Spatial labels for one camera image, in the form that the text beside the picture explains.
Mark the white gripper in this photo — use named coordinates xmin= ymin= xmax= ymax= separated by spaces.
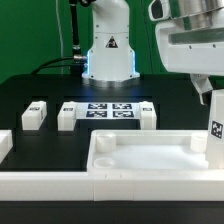
xmin=155 ymin=21 xmax=224 ymax=105

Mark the white desk top tray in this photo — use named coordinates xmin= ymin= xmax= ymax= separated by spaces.
xmin=86 ymin=129 xmax=224 ymax=173

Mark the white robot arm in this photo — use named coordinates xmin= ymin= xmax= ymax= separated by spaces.
xmin=82 ymin=0 xmax=224 ymax=95

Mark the fiducial marker sheet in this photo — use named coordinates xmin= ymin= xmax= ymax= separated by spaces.
xmin=76 ymin=102 xmax=140 ymax=120

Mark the white block left edge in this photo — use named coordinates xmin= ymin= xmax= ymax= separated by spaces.
xmin=0 ymin=130 xmax=13 ymax=164

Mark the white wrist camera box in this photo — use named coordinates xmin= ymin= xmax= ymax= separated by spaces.
xmin=148 ymin=0 xmax=171 ymax=21

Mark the black cable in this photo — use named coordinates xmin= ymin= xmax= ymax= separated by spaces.
xmin=30 ymin=0 xmax=88 ymax=76

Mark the white front barrier wall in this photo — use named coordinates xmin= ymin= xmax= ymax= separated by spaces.
xmin=0 ymin=170 xmax=224 ymax=201

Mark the white thin cable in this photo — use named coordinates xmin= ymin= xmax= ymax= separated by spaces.
xmin=55 ymin=0 xmax=65 ymax=75

